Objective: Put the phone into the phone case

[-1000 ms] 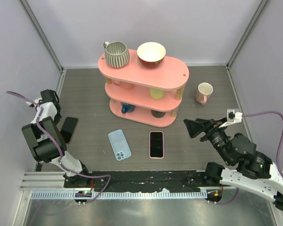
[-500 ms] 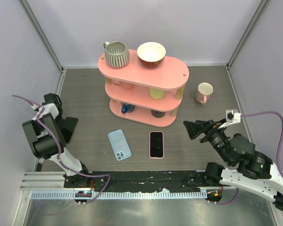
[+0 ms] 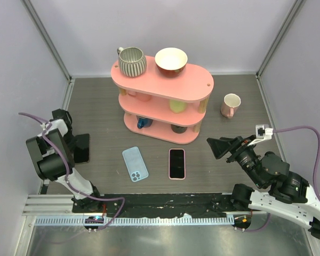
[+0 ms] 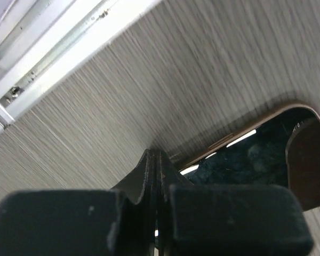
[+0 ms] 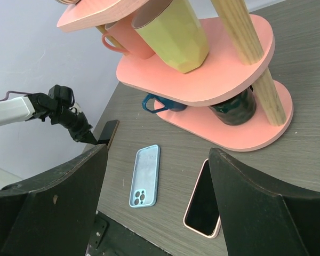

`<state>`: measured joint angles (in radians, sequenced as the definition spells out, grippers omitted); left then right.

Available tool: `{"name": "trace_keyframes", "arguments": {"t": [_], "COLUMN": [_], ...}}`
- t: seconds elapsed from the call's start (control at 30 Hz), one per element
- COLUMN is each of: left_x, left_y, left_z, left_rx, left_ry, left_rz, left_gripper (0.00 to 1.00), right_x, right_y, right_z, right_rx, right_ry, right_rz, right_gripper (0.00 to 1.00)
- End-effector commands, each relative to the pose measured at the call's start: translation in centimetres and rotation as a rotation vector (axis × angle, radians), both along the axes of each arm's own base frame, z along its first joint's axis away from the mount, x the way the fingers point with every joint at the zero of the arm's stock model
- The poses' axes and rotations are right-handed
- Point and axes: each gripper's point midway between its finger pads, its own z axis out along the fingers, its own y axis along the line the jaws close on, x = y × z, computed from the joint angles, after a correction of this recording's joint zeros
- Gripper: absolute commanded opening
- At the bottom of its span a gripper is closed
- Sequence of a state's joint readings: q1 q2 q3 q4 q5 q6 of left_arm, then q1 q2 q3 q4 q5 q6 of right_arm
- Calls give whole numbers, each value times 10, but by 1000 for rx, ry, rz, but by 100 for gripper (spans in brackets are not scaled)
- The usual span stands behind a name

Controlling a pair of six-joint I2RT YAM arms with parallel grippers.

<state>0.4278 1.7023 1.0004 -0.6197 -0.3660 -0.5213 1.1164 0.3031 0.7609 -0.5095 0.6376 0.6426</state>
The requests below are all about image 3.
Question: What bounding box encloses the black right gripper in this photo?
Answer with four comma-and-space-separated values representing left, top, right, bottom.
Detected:
205, 134, 263, 187

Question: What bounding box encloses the purple smartphone black screen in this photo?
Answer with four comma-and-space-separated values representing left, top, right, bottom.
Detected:
169, 149, 185, 179

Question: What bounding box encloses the light blue phone case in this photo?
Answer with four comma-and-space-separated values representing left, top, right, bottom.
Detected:
122, 147, 149, 182

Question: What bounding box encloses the pink phone case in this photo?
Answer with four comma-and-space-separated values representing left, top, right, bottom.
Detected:
168, 148, 186, 180

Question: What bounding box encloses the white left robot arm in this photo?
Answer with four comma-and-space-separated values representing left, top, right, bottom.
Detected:
19, 109, 103, 213

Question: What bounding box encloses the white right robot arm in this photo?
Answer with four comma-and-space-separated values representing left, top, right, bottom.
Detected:
207, 135, 320, 239

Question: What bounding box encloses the dark teal mug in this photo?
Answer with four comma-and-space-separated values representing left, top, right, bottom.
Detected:
171, 124, 187, 134

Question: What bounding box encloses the pink mug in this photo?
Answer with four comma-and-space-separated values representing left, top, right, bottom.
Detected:
220, 93, 241, 118

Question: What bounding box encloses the yellow-green cup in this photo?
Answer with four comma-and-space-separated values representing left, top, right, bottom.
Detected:
169, 100, 187, 114

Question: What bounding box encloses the pink three-tier wooden shelf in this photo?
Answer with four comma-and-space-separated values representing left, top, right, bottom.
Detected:
110, 56, 214, 145

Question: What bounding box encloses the blue mug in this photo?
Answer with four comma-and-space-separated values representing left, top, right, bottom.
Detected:
137, 116, 153, 129

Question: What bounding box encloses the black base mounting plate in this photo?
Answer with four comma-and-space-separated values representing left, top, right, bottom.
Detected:
71, 193, 250, 219

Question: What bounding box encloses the pink cup on shelf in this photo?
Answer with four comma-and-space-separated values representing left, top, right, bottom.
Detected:
127, 91, 152, 102

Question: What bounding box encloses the red bowl white inside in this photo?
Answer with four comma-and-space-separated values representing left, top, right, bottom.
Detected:
155, 47, 188, 78

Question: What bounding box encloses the grey striped mug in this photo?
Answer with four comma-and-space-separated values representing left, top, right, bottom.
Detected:
117, 47, 147, 77

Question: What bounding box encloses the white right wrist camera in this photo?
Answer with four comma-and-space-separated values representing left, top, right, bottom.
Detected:
247, 124, 273, 146

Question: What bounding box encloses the white slotted cable duct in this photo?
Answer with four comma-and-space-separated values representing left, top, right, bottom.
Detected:
35, 214, 234, 226

